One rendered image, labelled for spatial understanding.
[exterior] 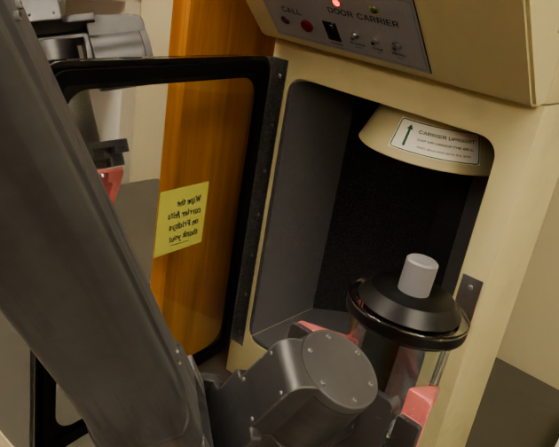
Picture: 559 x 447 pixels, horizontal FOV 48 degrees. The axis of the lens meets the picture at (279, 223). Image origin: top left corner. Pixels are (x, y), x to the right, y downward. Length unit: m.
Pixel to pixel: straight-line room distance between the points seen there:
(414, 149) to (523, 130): 0.12
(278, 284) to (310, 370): 0.48
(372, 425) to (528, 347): 0.67
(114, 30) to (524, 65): 0.39
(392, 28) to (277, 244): 0.35
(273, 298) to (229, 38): 0.35
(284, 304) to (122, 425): 0.57
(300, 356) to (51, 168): 0.22
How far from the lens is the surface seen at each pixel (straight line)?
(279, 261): 0.84
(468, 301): 0.66
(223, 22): 0.77
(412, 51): 0.59
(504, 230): 0.62
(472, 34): 0.54
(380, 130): 0.70
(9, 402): 0.87
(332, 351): 0.41
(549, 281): 1.10
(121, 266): 0.27
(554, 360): 1.14
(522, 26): 0.51
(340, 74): 0.70
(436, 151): 0.67
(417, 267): 0.54
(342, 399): 0.39
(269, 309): 0.87
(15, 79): 0.20
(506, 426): 0.99
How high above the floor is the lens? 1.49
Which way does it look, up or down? 22 degrees down
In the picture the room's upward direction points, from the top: 10 degrees clockwise
